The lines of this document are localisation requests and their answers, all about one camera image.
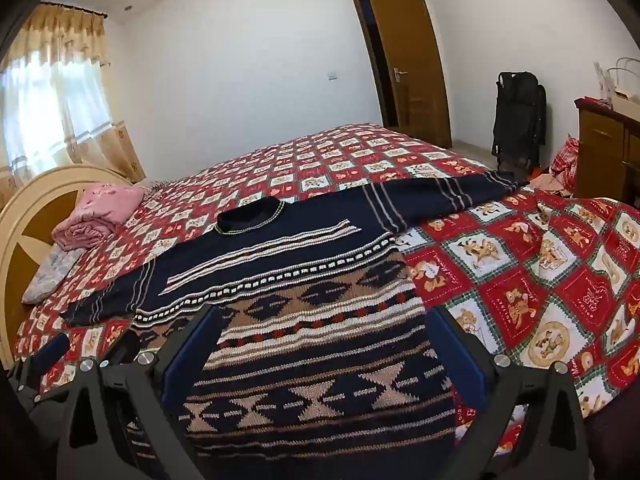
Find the yellow and white curtain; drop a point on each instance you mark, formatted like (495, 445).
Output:
(55, 85)

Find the dark curtain rod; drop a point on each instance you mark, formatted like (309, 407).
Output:
(75, 8)

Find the striped grey pillow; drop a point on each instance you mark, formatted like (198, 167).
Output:
(152, 185)

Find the red bear print bedspread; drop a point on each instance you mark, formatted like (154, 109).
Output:
(525, 280)

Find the red plaid cloth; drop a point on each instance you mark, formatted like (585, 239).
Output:
(567, 160)

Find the grey floral pillow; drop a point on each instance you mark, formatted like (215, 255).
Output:
(50, 275)

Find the dark wooden door frame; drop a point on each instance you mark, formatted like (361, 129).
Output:
(367, 50)

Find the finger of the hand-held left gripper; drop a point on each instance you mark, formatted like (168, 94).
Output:
(50, 355)
(127, 347)

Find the brown wooden door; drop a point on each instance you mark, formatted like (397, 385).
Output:
(410, 60)

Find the white paper bag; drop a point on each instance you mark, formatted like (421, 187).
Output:
(625, 102)

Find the brown wooden cabinet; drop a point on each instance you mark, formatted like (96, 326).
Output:
(600, 155)

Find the cream wooden bed headboard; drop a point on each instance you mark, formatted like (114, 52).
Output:
(30, 220)

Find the pink folded blanket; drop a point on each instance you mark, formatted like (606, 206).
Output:
(100, 210)

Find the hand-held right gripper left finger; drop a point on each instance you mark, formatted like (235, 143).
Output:
(192, 355)

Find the navy patterned knit sweater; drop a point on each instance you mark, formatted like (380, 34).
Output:
(310, 310)

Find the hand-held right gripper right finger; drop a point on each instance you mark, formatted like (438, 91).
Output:
(457, 355)

